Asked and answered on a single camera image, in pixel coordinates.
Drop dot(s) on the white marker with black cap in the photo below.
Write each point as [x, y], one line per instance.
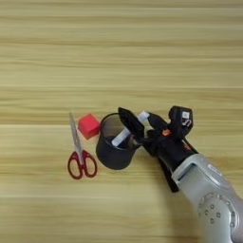
[121, 136]

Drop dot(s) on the black mesh pen cup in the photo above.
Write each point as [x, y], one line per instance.
[114, 158]

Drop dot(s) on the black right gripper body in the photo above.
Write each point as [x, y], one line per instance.
[174, 152]

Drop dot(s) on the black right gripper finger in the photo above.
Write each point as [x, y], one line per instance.
[131, 125]
[156, 120]

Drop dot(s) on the red cube block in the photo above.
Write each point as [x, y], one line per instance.
[88, 126]

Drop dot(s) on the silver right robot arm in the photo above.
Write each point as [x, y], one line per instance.
[209, 196]

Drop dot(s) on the black marker with label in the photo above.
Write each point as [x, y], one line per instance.
[171, 183]

